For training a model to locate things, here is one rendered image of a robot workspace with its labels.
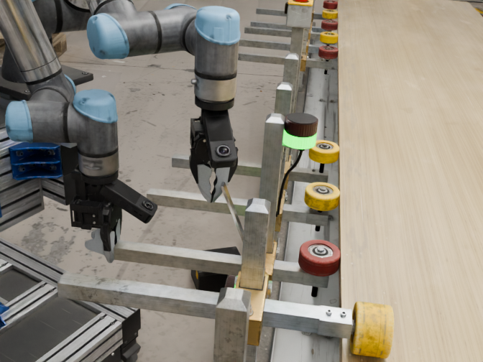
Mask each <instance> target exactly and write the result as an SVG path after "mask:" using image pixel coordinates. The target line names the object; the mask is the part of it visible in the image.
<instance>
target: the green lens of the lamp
mask: <svg viewBox="0 0 483 362"><path fill-rule="evenodd" d="M316 135H317V133H316V134H315V135H314V136H311V137H306V138H301V137H296V136H291V135H289V134H287V133H286V131H285V130H284V136H283V143H284V144H285V145H287V146H288V147H291V148H294V149H310V148H312V147H314V146H315V145H316Z"/></svg>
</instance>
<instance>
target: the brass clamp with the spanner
mask: <svg viewBox="0 0 483 362"><path fill-rule="evenodd" d="M279 252H280V247H277V242H276V241H275V240H274V242H273V247H272V253H266V261H265V271H266V272H267V273H268V275H269V281H272V276H273V269H274V263H275V258H276V254H279Z"/></svg>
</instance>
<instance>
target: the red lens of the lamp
mask: <svg viewBox="0 0 483 362"><path fill-rule="evenodd" d="M289 114H290V113H289ZM289 114H288V115H289ZM288 115H287V116H286V117H285V131H286V132H287V133H289V134H292V135H295V136H313V135H314V134H316V133H317V129H318V118H317V117H316V119H317V121H316V122H315V123H313V124H296V123H293V122H291V121H289V120H288V119H287V117H288Z"/></svg>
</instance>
